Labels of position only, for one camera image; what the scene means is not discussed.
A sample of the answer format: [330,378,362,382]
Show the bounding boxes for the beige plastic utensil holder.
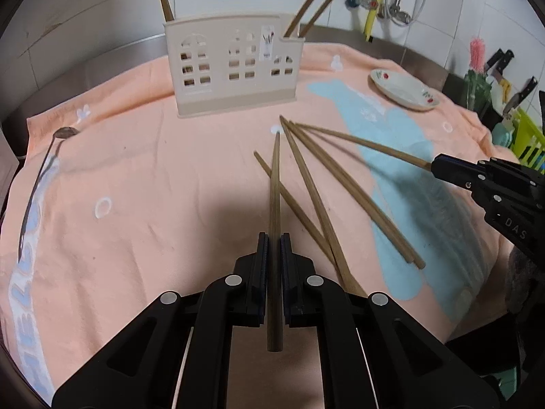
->
[164,14,306,119]

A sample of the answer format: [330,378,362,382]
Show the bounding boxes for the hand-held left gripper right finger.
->
[279,232,499,409]

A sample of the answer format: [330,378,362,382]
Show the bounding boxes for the metal spoon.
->
[19,127,80,260]

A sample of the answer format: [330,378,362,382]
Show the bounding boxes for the orange printed towel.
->
[0,43,518,405]

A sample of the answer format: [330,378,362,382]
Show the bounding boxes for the red handled valve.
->
[344,0,379,13]

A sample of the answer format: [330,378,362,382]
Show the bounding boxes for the green plastic basket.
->
[509,106,545,171]

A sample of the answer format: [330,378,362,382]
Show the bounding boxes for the yellow gas hose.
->
[363,0,394,43]

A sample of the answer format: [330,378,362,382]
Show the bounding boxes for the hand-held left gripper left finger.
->
[51,232,270,409]

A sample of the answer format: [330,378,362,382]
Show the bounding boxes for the white floral bowl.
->
[370,68,440,112]

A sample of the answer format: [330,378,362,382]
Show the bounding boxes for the metal valve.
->
[388,5,413,26]

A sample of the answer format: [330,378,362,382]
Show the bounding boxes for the pink bottle brush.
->
[469,37,487,73]

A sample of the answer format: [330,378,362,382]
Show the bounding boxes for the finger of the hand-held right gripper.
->
[430,154,490,192]

